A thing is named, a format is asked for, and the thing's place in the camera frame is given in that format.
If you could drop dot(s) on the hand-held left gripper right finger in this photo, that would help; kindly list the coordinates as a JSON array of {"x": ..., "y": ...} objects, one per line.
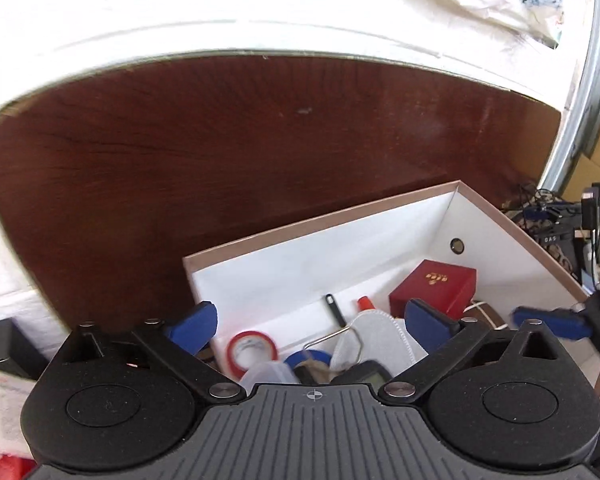
[{"x": 427, "y": 322}]

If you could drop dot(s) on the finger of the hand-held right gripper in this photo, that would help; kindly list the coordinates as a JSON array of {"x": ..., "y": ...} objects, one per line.
[{"x": 550, "y": 321}]

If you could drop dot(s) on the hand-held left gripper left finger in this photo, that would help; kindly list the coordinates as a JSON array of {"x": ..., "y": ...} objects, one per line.
[{"x": 195, "y": 322}]

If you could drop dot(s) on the red jewelry box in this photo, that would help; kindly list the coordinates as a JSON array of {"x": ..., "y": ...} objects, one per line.
[{"x": 430, "y": 290}]

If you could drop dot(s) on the white face mask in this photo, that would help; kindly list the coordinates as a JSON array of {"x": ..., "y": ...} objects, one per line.
[{"x": 380, "y": 335}]

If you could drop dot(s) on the red tape roll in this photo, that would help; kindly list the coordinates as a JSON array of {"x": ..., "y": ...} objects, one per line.
[{"x": 235, "y": 355}]

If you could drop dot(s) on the small white bottle red cap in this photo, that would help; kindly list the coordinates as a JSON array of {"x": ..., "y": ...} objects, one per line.
[{"x": 365, "y": 302}]

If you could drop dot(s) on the clear plastic package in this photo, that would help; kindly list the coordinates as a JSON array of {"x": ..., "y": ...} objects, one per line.
[{"x": 270, "y": 375}]

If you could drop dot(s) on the black marker white label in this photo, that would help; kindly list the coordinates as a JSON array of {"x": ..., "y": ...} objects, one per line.
[{"x": 334, "y": 309}]

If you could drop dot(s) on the blue tape roll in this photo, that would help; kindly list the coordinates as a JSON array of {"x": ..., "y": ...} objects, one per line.
[{"x": 292, "y": 359}]

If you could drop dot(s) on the white cardboard box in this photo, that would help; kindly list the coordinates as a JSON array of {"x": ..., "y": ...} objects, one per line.
[{"x": 330, "y": 260}]

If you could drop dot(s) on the dark wooden headboard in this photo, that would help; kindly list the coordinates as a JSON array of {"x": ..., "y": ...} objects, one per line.
[{"x": 230, "y": 160}]

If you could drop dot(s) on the white carton red print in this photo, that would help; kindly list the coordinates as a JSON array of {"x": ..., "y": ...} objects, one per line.
[{"x": 10, "y": 410}]

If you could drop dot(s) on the floral white curtain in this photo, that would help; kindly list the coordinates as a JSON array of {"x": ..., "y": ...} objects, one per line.
[{"x": 505, "y": 0}]

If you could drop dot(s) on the grey metal window frame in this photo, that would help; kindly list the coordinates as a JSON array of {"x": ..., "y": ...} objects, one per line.
[{"x": 587, "y": 85}]

